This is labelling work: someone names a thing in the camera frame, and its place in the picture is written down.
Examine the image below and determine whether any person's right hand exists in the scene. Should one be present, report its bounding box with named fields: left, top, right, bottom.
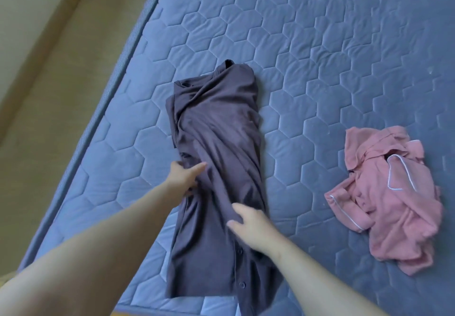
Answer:
left=225, top=202, right=287, bottom=260

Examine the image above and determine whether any blue quilted mattress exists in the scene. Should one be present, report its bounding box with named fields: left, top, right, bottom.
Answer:
left=16, top=0, right=455, bottom=316

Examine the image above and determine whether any pink pajama shirt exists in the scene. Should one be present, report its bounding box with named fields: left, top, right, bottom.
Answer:
left=324, top=125, right=445, bottom=278

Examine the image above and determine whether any dark purple garment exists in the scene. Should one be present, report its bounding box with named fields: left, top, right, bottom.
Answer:
left=164, top=59, right=285, bottom=316

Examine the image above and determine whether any person's left forearm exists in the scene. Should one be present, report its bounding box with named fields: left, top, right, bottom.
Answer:
left=0, top=184, right=182, bottom=316

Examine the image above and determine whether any person's right forearm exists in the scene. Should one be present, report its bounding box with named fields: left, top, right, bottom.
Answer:
left=269, top=240, right=392, bottom=316

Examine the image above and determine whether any person's left hand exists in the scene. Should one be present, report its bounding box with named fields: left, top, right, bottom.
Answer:
left=161, top=160, right=209, bottom=208

